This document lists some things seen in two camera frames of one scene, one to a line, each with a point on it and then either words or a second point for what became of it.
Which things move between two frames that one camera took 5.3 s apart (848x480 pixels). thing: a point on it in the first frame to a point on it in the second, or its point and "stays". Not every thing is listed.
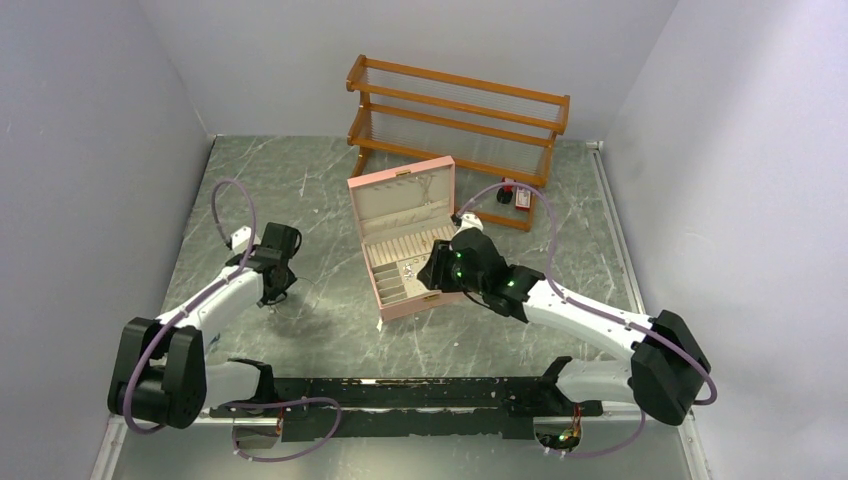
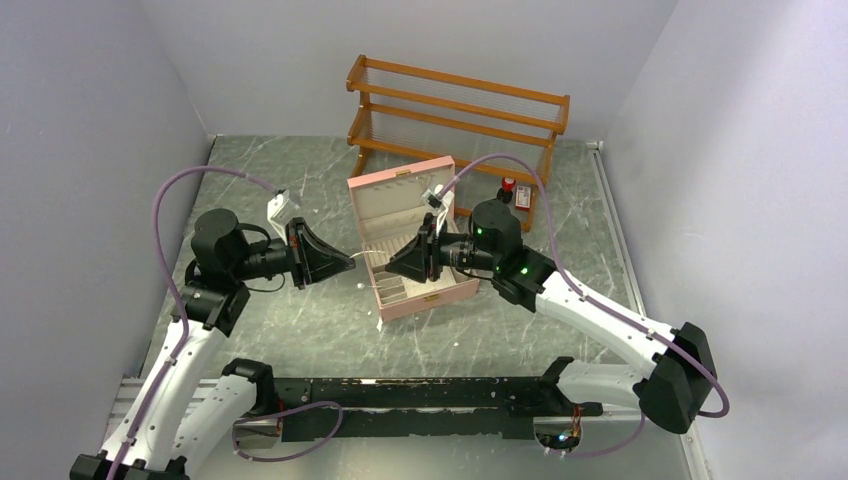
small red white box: [522, 199] stays
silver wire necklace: [312, 297] to [361, 285]
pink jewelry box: [404, 214] stays
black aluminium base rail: [402, 407] stays
